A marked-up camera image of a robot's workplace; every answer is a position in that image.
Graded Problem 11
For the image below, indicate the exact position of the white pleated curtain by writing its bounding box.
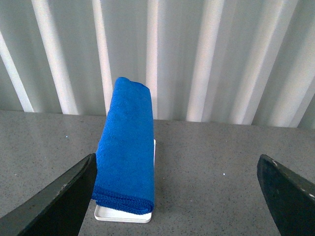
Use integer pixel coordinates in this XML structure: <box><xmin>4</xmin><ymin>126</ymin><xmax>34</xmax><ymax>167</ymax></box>
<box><xmin>0</xmin><ymin>0</ymin><xmax>315</xmax><ymax>129</ymax></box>

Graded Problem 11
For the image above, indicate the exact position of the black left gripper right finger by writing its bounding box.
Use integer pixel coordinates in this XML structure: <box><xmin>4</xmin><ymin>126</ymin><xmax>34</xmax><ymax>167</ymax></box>
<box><xmin>257</xmin><ymin>154</ymin><xmax>315</xmax><ymax>236</ymax></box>

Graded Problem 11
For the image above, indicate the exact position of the blue microfiber cloth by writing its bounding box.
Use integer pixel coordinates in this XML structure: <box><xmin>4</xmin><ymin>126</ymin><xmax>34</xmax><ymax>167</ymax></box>
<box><xmin>92</xmin><ymin>77</ymin><xmax>155</xmax><ymax>215</ymax></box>

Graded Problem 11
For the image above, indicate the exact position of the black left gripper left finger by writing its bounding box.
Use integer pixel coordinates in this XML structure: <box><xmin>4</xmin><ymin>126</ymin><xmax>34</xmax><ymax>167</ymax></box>
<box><xmin>0</xmin><ymin>153</ymin><xmax>96</xmax><ymax>236</ymax></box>

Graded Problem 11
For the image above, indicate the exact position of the white plastic tray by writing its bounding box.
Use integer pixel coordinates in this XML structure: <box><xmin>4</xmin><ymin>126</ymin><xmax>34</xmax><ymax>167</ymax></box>
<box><xmin>92</xmin><ymin>138</ymin><xmax>156</xmax><ymax>223</ymax></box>

